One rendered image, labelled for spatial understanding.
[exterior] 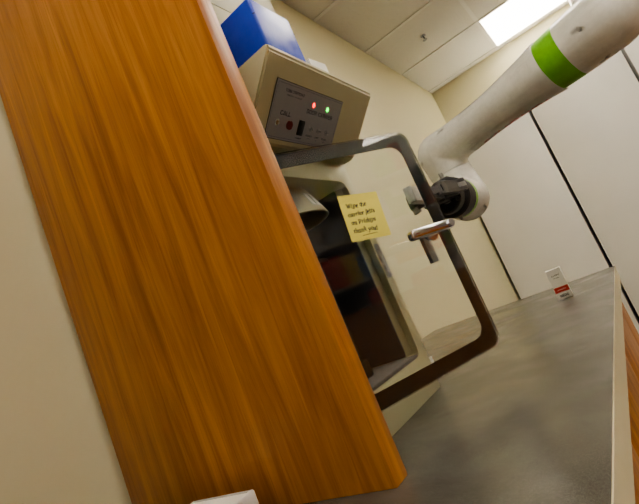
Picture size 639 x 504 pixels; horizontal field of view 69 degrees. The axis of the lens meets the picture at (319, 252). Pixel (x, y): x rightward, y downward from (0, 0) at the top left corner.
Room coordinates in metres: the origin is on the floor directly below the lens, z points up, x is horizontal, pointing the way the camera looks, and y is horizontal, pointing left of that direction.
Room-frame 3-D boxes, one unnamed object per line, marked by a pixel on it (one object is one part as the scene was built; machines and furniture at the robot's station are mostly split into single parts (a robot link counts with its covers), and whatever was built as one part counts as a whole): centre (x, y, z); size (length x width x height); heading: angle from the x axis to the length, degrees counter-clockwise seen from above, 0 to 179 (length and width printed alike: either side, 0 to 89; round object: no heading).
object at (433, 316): (0.72, -0.09, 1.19); 0.30 x 0.01 x 0.40; 121
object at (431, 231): (0.73, -0.17, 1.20); 0.10 x 0.05 x 0.03; 121
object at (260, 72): (0.75, -0.08, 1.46); 0.32 x 0.12 x 0.10; 148
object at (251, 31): (0.67, -0.03, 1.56); 0.10 x 0.10 x 0.09; 58
